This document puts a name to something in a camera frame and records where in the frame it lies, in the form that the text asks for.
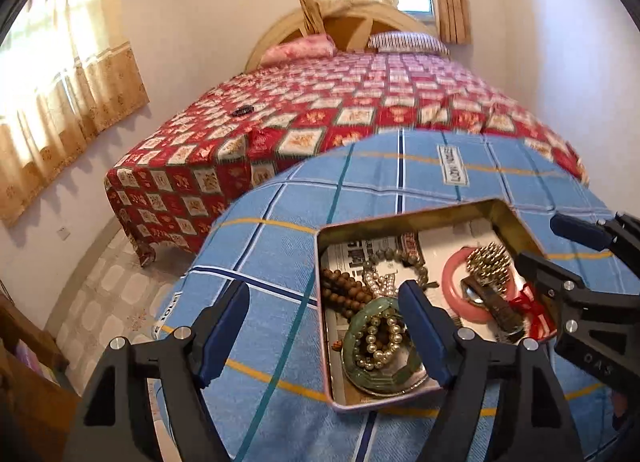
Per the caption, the pearl necklace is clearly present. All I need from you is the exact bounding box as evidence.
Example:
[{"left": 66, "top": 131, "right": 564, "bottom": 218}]
[{"left": 352, "top": 267, "right": 406, "bottom": 373}]

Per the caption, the wooden furniture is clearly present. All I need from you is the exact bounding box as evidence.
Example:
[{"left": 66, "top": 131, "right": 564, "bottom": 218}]
[{"left": 0, "top": 292, "right": 83, "bottom": 462}]

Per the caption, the gold bead bracelet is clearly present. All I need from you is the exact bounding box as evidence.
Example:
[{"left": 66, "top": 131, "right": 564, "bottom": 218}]
[{"left": 466, "top": 242, "right": 512, "bottom": 288}]

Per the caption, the brown wooden bead bracelet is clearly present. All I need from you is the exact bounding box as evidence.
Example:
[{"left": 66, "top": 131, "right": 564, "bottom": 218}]
[{"left": 321, "top": 267, "right": 373, "bottom": 318}]

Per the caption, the pink pillow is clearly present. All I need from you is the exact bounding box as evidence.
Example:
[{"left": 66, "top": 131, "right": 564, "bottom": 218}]
[{"left": 260, "top": 34, "right": 335, "bottom": 67}]

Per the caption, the silver bangle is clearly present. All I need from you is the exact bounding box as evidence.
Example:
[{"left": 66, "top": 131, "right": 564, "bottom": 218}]
[{"left": 345, "top": 362, "right": 431, "bottom": 398}]

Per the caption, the wide beige patterned curtain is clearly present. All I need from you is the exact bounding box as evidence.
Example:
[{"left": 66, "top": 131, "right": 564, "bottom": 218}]
[{"left": 0, "top": 0, "right": 151, "bottom": 228}]

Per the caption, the bed with red patterned cover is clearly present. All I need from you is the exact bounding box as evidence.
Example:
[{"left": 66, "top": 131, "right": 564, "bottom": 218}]
[{"left": 104, "top": 49, "right": 588, "bottom": 268}]

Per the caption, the pink bangle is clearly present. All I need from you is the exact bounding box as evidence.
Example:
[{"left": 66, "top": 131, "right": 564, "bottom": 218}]
[{"left": 442, "top": 245, "right": 516, "bottom": 325}]

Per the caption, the green jade bangle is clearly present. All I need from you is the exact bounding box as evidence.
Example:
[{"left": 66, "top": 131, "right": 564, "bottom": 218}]
[{"left": 342, "top": 298, "right": 426, "bottom": 390}]

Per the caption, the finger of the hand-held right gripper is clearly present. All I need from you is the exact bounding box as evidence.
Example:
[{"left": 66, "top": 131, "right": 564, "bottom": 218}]
[
  {"left": 550, "top": 212, "right": 640, "bottom": 288},
  {"left": 515, "top": 251, "right": 626, "bottom": 309}
]

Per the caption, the pink metal tin box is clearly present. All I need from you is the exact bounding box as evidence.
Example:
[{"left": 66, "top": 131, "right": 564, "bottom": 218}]
[{"left": 315, "top": 198, "right": 561, "bottom": 414}]

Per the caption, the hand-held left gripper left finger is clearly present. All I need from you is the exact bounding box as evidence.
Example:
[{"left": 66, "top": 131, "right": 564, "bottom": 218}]
[{"left": 65, "top": 281, "right": 251, "bottom": 462}]

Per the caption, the dark bead bracelet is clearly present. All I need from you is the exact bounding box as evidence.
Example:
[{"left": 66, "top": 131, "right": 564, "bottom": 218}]
[{"left": 367, "top": 248, "right": 441, "bottom": 290}]

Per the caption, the wooden headboard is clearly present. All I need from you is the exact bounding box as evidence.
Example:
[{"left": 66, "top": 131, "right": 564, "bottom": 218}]
[{"left": 245, "top": 2, "right": 441, "bottom": 73}]

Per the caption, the red knotted cord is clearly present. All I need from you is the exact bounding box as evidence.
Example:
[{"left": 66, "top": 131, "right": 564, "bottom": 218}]
[{"left": 507, "top": 282, "right": 558, "bottom": 340}]

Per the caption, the blue plaid cloth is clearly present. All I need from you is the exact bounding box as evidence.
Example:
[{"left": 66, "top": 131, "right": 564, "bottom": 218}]
[{"left": 150, "top": 129, "right": 631, "bottom": 462}]

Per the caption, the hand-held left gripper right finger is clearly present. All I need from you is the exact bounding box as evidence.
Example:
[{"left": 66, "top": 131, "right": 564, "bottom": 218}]
[{"left": 398, "top": 279, "right": 583, "bottom": 462}]

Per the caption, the striped pillow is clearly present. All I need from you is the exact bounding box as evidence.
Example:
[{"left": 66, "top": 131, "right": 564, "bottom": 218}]
[{"left": 367, "top": 32, "right": 451, "bottom": 57}]

